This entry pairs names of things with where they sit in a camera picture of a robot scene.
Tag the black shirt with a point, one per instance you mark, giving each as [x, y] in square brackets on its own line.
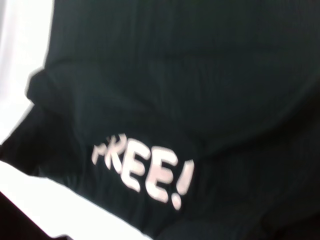
[200, 87]

